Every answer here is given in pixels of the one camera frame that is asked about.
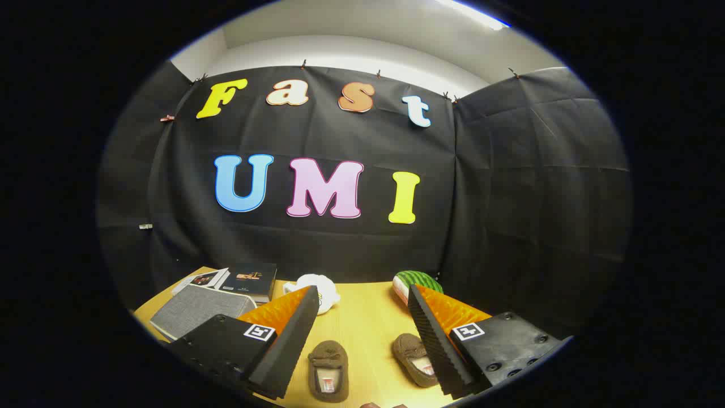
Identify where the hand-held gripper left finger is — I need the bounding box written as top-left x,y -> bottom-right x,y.
169,285 -> 321,401

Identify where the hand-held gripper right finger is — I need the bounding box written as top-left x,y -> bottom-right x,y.
407,284 -> 563,398

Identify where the brown fuzzy shoe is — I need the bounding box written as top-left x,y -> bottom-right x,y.
391,333 -> 440,388
308,340 -> 349,403

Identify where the grey fabric storage box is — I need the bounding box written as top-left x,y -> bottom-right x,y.
150,284 -> 257,342

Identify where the white plush toy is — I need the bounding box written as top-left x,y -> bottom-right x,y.
282,274 -> 340,316

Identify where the watermelon slice plush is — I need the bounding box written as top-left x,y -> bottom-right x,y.
393,270 -> 443,307

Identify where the dark blue covered book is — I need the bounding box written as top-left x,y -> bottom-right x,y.
220,262 -> 278,304

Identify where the white cover magazine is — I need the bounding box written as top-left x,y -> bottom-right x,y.
172,268 -> 230,295

